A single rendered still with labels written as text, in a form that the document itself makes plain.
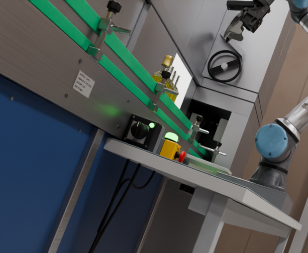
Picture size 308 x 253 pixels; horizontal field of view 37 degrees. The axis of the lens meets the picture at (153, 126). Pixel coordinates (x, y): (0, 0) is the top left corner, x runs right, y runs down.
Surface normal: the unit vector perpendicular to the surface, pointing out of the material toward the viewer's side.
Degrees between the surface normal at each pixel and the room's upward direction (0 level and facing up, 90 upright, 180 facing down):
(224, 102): 90
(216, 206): 90
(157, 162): 90
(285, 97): 90
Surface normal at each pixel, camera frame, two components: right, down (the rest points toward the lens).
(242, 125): -0.26, -0.21
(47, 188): 0.89, 0.32
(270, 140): -0.48, -0.18
